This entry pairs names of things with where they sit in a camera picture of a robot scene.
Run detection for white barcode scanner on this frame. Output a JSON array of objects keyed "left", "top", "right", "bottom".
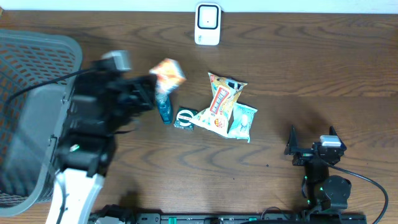
[{"left": 194, "top": 2, "right": 222, "bottom": 45}]

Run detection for black camera cable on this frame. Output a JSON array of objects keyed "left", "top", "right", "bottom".
[
  {"left": 317, "top": 155, "right": 390, "bottom": 224},
  {"left": 5, "top": 67, "right": 97, "bottom": 105}
]

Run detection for grey plastic shopping basket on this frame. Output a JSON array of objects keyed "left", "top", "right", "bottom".
[{"left": 1, "top": 29, "right": 83, "bottom": 217}]

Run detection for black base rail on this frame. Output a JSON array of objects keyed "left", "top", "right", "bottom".
[{"left": 88, "top": 212, "right": 368, "bottom": 224}]

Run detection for black right camera cable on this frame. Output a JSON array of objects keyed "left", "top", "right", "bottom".
[{"left": 317, "top": 155, "right": 390, "bottom": 224}]

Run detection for yellow snack bag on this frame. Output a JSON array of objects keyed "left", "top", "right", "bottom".
[{"left": 190, "top": 72, "right": 247, "bottom": 138}]

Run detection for small dark green box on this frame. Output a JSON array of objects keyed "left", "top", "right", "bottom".
[{"left": 174, "top": 107, "right": 198, "bottom": 131}]

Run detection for teal liquid bottle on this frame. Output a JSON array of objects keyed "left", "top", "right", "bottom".
[{"left": 155, "top": 92, "right": 173, "bottom": 124}]

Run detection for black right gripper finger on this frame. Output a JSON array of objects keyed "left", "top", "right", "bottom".
[
  {"left": 328, "top": 126, "right": 347, "bottom": 150},
  {"left": 284, "top": 126, "right": 299, "bottom": 155}
]

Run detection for light teal wipes packet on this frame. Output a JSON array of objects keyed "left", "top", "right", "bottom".
[{"left": 228, "top": 102, "right": 257, "bottom": 143}]

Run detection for black left camera cable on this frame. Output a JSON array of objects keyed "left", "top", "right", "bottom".
[{"left": 5, "top": 67, "right": 97, "bottom": 105}]

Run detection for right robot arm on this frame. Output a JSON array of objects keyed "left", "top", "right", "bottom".
[{"left": 284, "top": 126, "right": 351, "bottom": 220}]

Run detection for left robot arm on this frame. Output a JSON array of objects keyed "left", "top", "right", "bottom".
[{"left": 46, "top": 70, "right": 156, "bottom": 223}]

